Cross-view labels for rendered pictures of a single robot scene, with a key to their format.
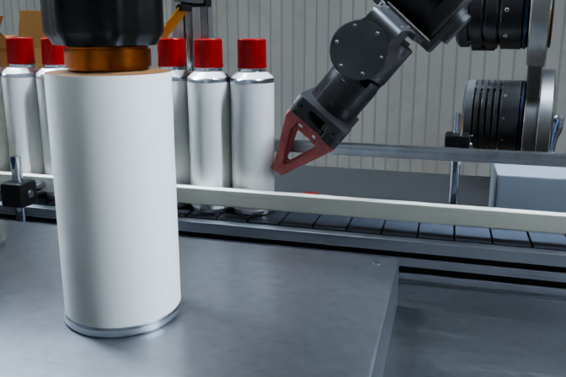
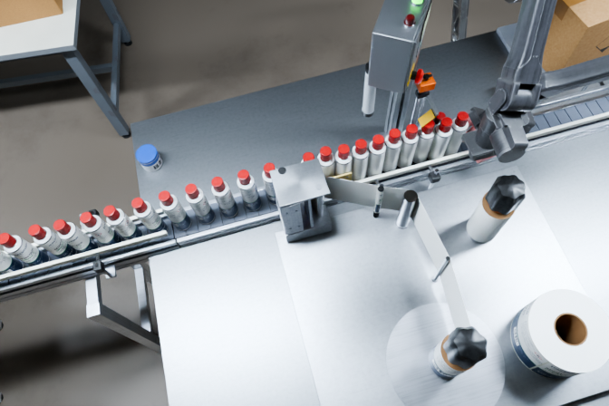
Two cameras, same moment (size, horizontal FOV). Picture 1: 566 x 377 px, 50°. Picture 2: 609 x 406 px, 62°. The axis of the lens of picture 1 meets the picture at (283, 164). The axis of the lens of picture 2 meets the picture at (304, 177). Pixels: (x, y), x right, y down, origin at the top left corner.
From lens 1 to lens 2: 1.48 m
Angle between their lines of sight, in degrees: 53
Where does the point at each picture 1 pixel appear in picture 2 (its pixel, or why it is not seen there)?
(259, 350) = (522, 227)
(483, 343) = (542, 179)
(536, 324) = (548, 163)
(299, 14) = not seen: outside the picture
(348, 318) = (528, 204)
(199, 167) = (439, 154)
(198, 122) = (442, 145)
